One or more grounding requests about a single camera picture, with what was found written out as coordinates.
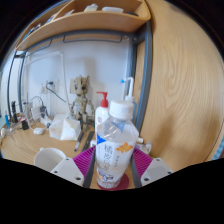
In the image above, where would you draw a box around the black pen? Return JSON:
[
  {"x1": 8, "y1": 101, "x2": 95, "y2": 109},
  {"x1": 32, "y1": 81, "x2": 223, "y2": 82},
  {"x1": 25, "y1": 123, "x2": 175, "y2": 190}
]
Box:
[
  {"x1": 74, "y1": 131, "x2": 85, "y2": 152},
  {"x1": 82, "y1": 130, "x2": 95, "y2": 153}
]

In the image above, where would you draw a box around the grey metal shelf frame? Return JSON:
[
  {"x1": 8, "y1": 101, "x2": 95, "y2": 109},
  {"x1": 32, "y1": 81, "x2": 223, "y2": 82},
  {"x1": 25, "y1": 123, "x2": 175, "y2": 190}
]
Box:
[{"x1": 6, "y1": 21, "x2": 154, "y2": 134}]

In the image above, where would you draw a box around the wooden shelf unit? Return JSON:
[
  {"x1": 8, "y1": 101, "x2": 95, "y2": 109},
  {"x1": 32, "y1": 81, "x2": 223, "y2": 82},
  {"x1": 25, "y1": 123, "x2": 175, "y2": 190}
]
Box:
[{"x1": 14, "y1": 0, "x2": 152, "y2": 52}]

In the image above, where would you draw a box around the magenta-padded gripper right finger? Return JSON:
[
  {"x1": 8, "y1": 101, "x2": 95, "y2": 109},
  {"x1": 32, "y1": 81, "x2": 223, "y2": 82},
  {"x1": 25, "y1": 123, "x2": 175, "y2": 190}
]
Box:
[{"x1": 129, "y1": 146, "x2": 174, "y2": 188}]

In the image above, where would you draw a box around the small white oval case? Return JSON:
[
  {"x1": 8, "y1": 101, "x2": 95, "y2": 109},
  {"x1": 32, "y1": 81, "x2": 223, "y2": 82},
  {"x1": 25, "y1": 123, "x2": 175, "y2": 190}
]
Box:
[{"x1": 33, "y1": 127, "x2": 45, "y2": 136}]

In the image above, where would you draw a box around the white pump bottle, red pump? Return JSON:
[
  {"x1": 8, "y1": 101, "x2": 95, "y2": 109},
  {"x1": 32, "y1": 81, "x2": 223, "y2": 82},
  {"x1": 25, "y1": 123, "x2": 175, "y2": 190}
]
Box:
[{"x1": 94, "y1": 91, "x2": 110, "y2": 134}]

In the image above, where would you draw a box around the blue pump bottle, white pump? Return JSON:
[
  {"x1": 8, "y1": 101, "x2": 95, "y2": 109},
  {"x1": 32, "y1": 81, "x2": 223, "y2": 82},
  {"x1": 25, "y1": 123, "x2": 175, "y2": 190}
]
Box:
[{"x1": 120, "y1": 77, "x2": 138, "y2": 121}]

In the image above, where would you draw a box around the white power adapter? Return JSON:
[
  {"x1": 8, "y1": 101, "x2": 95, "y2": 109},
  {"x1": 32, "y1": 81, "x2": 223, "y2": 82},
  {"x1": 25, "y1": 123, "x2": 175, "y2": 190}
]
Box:
[{"x1": 31, "y1": 105, "x2": 48, "y2": 118}]

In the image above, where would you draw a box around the white desk lamp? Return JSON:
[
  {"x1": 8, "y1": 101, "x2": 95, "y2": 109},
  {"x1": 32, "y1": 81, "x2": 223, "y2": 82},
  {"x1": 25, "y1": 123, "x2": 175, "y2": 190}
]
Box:
[{"x1": 23, "y1": 50, "x2": 73, "y2": 116}]

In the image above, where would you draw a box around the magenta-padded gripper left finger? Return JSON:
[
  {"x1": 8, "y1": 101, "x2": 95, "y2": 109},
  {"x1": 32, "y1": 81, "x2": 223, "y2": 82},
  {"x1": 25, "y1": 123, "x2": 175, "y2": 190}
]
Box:
[{"x1": 50, "y1": 145, "x2": 98, "y2": 189}]

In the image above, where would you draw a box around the small black box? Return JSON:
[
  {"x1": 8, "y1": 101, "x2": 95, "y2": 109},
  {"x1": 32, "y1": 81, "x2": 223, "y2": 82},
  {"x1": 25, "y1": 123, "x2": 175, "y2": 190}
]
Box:
[{"x1": 21, "y1": 119, "x2": 30, "y2": 131}]

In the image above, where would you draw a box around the wooden tree-creature figurine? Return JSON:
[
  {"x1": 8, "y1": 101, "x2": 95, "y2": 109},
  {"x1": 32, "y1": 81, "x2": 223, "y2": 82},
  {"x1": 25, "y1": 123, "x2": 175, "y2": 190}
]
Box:
[{"x1": 69, "y1": 74, "x2": 94, "y2": 129}]

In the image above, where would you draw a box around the small blue bottle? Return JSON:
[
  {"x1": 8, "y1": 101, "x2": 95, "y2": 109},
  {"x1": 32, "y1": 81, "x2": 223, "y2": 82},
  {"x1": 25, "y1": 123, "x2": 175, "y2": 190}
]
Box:
[{"x1": 3, "y1": 111, "x2": 11, "y2": 129}]

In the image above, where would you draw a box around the striped hanging towel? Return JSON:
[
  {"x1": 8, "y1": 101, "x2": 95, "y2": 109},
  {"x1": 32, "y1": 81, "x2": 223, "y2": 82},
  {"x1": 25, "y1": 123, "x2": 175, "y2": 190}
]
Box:
[{"x1": 213, "y1": 139, "x2": 224, "y2": 161}]

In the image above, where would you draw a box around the white crumpled paper bag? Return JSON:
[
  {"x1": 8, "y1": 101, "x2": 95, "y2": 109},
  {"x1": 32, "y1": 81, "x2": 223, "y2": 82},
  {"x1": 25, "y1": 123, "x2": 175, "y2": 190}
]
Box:
[{"x1": 48, "y1": 117, "x2": 82, "y2": 142}]

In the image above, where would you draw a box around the clear plastic water bottle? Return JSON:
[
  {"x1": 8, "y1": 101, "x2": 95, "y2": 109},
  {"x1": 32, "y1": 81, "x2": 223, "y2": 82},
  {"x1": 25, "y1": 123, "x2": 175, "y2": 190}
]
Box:
[{"x1": 95, "y1": 99, "x2": 140, "y2": 190}]

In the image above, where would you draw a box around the cream ceramic cup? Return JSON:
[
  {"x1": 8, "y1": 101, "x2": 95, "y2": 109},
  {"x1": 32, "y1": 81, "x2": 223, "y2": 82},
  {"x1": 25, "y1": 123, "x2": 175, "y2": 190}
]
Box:
[{"x1": 33, "y1": 147, "x2": 67, "y2": 173}]

